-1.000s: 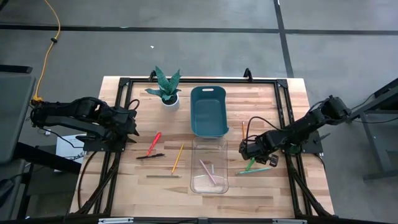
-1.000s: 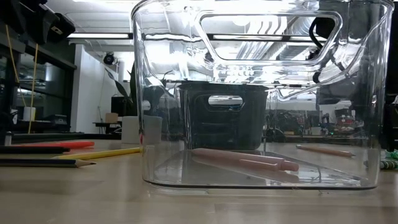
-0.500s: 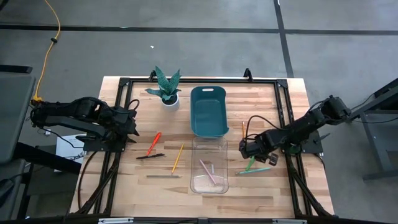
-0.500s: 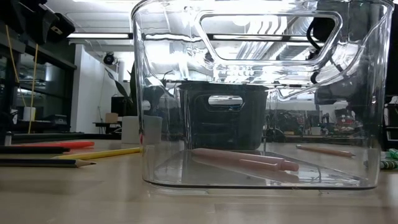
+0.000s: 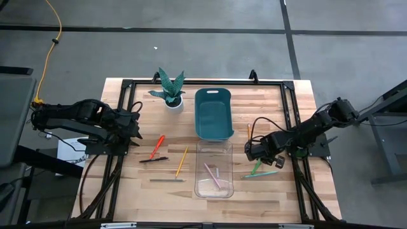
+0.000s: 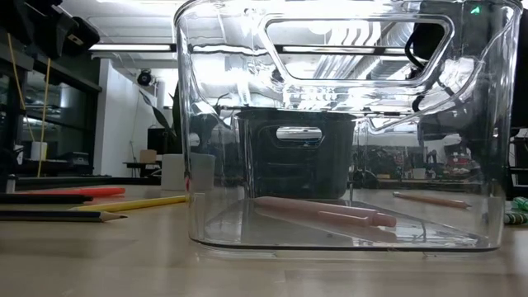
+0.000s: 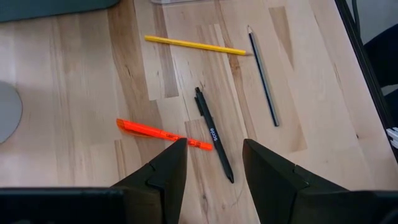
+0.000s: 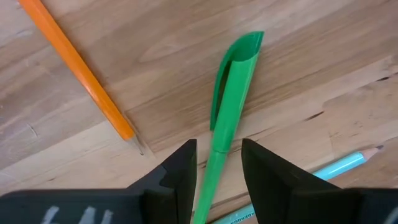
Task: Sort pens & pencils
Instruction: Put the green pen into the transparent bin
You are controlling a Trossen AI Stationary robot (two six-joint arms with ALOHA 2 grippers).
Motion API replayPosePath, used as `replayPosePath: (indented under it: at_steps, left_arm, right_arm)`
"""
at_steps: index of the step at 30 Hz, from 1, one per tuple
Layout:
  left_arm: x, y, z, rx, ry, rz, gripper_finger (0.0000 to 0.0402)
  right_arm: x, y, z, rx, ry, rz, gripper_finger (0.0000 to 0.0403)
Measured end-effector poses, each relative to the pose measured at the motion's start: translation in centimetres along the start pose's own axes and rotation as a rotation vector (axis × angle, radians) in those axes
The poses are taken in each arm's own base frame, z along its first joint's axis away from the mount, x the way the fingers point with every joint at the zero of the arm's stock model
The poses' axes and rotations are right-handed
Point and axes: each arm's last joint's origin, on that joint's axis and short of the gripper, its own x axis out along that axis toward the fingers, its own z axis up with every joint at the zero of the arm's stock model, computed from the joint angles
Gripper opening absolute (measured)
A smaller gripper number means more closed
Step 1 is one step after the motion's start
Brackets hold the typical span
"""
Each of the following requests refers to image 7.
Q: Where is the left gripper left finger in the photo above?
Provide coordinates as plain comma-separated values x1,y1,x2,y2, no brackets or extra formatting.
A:
0,138,188,224

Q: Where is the white plant pot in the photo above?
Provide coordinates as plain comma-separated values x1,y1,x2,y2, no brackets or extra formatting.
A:
0,81,23,144

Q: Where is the black chair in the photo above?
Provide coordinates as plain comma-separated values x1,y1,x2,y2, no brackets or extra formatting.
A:
363,24,398,125

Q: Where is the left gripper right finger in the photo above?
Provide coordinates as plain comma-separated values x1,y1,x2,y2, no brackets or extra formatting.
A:
242,139,398,224

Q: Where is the black aluminium table frame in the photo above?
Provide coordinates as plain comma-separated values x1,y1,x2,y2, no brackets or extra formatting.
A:
334,0,398,162

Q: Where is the grey striped pencil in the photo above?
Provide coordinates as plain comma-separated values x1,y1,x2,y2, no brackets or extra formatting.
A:
247,25,280,128

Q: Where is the orange highlighter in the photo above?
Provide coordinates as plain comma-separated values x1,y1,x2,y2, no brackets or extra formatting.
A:
116,118,214,151

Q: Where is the blue plastic bin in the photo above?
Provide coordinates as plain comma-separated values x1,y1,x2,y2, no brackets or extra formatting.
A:
0,0,121,23

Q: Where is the silver frame bracket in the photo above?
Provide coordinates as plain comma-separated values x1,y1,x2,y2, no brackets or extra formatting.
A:
385,126,398,150

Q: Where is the yellow pencil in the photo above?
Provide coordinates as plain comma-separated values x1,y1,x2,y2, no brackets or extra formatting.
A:
144,35,252,57

